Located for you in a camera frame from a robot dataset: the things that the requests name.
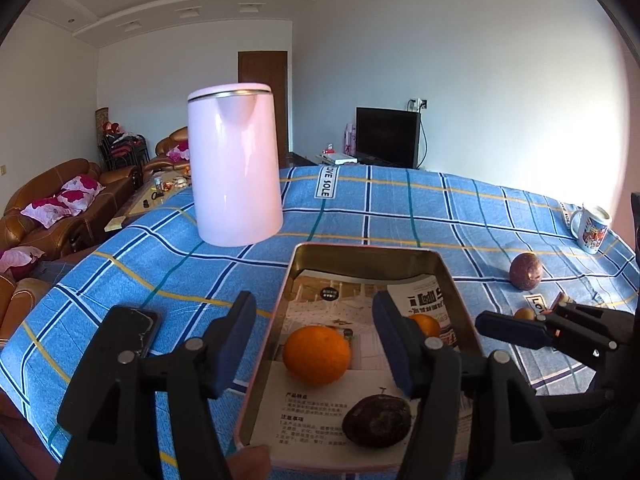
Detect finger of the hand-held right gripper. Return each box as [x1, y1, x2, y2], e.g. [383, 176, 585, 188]
[550, 292, 640, 341]
[475, 311, 621, 361]

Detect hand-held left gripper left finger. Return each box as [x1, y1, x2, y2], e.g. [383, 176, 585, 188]
[54, 291, 258, 480]

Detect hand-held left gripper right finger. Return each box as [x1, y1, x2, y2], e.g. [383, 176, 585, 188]
[371, 291, 576, 480]

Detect small orange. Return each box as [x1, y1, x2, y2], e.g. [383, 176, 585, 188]
[407, 314, 442, 339]

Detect smooth purple passion fruit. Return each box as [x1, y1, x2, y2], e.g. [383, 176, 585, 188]
[509, 253, 542, 291]

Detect dark wrinkled passion fruit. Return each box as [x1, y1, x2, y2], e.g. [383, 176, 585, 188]
[341, 394, 413, 448]

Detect metal tin tray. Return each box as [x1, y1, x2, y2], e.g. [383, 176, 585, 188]
[234, 242, 485, 473]

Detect large orange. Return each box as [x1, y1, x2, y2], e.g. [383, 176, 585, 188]
[282, 326, 352, 387]

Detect person's left hand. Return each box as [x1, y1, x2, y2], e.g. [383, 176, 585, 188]
[227, 444, 273, 480]

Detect folded bold-lettered brochure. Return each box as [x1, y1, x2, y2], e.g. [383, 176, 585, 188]
[387, 274, 460, 352]

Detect white printed mug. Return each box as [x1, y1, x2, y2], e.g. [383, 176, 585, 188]
[570, 203, 612, 254]

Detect white printed leaflet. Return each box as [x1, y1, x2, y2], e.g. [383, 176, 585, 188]
[249, 269, 473, 467]

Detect black smartphone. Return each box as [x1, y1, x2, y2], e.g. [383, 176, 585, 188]
[100, 305, 161, 361]

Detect blue plaid tablecloth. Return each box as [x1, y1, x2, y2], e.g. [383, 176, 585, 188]
[0, 162, 640, 480]

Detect wooden coffee table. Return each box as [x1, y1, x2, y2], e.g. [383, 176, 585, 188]
[104, 170, 194, 234]

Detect pink electric kettle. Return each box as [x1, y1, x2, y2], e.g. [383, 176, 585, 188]
[187, 82, 284, 247]

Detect brown leather armchair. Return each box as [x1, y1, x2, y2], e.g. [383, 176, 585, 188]
[142, 127, 192, 183]

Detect black television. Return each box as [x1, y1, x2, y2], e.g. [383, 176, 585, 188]
[355, 106, 421, 169]

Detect stack of dark chairs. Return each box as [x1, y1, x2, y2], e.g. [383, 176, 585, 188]
[97, 129, 149, 172]

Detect brown leather sofa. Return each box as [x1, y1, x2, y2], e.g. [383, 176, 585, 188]
[0, 158, 143, 351]

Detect brown wooden door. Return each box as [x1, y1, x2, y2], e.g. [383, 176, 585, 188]
[237, 51, 289, 162]

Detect black power cable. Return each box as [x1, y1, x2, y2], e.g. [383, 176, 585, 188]
[416, 107, 429, 169]

